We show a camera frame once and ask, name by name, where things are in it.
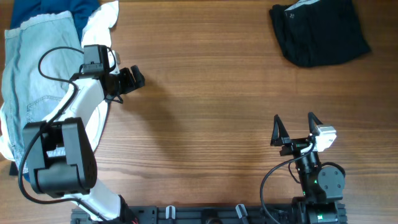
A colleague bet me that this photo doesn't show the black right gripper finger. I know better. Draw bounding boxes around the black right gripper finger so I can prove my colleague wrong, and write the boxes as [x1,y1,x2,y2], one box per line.
[308,112,323,135]
[270,114,291,146]

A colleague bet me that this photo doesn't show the black shorts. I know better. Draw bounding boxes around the black shorts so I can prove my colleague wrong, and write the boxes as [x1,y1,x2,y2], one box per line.
[269,0,371,67]

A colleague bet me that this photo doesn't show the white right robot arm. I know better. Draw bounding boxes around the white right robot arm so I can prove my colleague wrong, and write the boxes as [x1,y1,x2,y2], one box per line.
[270,112,348,224]

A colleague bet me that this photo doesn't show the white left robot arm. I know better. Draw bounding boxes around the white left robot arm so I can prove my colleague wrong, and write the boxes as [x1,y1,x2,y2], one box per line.
[18,65,145,223]

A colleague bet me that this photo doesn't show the white garment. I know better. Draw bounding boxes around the white garment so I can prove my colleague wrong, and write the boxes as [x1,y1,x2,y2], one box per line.
[0,0,120,161]

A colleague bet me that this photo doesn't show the light blue denim shorts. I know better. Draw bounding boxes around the light blue denim shorts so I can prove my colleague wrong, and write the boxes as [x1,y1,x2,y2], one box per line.
[1,10,85,174]

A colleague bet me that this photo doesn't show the dark blue garment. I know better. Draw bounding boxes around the dark blue garment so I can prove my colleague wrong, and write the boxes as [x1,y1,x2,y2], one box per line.
[9,0,101,183]

